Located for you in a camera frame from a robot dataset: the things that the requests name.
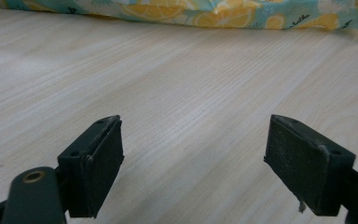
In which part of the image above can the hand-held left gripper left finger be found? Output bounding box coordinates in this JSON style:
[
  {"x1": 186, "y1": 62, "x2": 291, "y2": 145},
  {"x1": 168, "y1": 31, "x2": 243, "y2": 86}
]
[{"x1": 57, "y1": 115, "x2": 125, "y2": 218}]

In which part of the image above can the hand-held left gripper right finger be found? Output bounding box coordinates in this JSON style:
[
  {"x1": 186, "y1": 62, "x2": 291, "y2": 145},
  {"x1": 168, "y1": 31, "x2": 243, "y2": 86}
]
[{"x1": 263, "y1": 114, "x2": 357, "y2": 217}]

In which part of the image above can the lemon print fabric bag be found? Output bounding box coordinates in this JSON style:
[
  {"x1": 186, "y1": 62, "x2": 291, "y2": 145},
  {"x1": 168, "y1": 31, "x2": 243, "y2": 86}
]
[{"x1": 0, "y1": 0, "x2": 358, "y2": 35}]

